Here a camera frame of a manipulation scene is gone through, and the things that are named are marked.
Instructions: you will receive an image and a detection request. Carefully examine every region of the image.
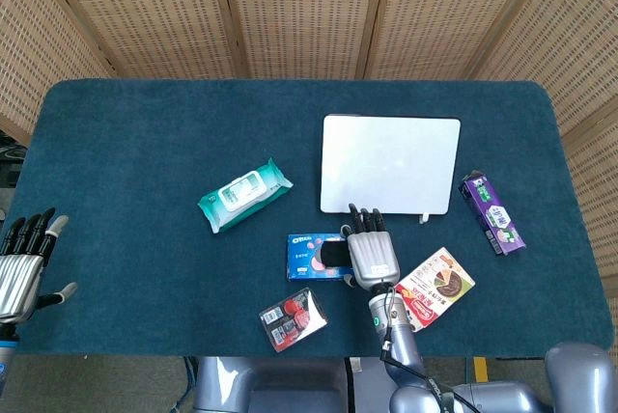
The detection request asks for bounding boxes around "grey blue robot torso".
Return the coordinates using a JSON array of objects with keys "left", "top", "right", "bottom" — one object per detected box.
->
[{"left": 192, "top": 356, "right": 350, "bottom": 413}]

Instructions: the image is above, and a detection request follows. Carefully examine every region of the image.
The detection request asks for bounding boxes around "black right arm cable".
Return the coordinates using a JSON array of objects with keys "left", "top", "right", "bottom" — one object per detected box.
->
[{"left": 379, "top": 287, "right": 467, "bottom": 413}]

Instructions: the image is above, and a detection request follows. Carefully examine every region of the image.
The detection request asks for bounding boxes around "white board with black frame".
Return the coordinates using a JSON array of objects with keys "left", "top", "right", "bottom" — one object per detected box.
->
[{"left": 319, "top": 114, "right": 463, "bottom": 216}]

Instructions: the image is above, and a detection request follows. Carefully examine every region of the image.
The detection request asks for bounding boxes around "green wet wipes pack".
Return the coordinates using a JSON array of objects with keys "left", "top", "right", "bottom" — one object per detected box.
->
[{"left": 196, "top": 157, "right": 295, "bottom": 235}]

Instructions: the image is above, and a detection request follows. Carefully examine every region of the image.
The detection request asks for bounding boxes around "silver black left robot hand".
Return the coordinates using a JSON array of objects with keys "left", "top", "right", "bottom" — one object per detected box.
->
[{"left": 0, "top": 207, "right": 79, "bottom": 325}]

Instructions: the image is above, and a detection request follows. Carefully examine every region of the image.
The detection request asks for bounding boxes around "purple carton box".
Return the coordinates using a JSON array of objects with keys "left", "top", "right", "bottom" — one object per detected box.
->
[{"left": 458, "top": 169, "right": 526, "bottom": 257}]

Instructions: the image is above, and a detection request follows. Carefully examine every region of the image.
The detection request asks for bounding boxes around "red white snack box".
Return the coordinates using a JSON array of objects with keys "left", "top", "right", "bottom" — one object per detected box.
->
[{"left": 393, "top": 246, "right": 477, "bottom": 334}]

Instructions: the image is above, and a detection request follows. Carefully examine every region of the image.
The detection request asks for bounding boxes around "clear box with red items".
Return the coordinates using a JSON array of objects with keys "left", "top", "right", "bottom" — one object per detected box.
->
[{"left": 258, "top": 287, "right": 329, "bottom": 354}]

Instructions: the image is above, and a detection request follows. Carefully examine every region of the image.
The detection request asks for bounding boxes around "blue Oreo cookie box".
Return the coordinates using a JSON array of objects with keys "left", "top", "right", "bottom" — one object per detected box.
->
[{"left": 286, "top": 233, "right": 361, "bottom": 283}]

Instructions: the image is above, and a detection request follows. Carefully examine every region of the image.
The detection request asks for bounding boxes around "black board eraser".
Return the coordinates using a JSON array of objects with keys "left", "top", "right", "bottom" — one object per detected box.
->
[{"left": 319, "top": 243, "right": 353, "bottom": 270}]

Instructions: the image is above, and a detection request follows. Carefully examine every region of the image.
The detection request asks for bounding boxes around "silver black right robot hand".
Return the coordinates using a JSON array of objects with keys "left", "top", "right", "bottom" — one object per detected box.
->
[{"left": 340, "top": 202, "right": 403, "bottom": 291}]

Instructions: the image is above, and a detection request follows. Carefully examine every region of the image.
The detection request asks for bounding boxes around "teal table cloth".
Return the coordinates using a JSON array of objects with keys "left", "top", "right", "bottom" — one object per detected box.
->
[{"left": 7, "top": 78, "right": 610, "bottom": 359}]

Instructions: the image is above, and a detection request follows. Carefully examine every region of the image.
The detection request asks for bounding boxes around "woven wooden folding screen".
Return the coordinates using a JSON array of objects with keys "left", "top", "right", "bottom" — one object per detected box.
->
[{"left": 0, "top": 0, "right": 618, "bottom": 284}]

